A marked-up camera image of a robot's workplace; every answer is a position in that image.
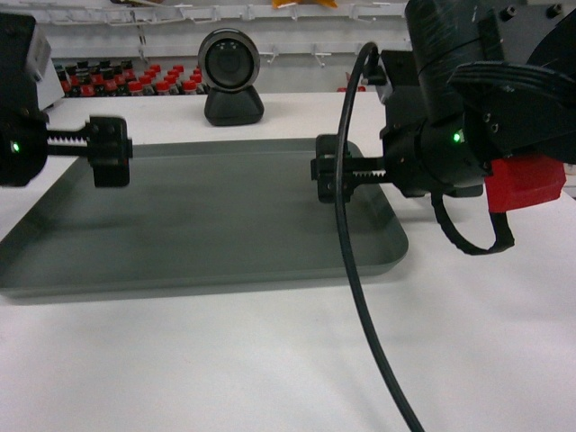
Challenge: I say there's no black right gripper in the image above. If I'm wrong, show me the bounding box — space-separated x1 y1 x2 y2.
310 49 488 203

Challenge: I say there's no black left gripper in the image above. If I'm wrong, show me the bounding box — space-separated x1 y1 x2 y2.
1 13 133 188

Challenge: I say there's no grey rectangular serving tray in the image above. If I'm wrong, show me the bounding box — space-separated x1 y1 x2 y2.
0 137 410 300

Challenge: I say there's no black round barcode scanner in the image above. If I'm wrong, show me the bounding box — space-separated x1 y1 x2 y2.
198 28 265 127

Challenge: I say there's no red plastic gripper part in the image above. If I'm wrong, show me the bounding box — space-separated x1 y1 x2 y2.
484 155 566 213

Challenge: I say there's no black camera cable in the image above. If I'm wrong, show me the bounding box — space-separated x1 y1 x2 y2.
333 40 427 432

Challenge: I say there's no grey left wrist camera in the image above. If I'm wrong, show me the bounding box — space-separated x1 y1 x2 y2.
25 27 65 110

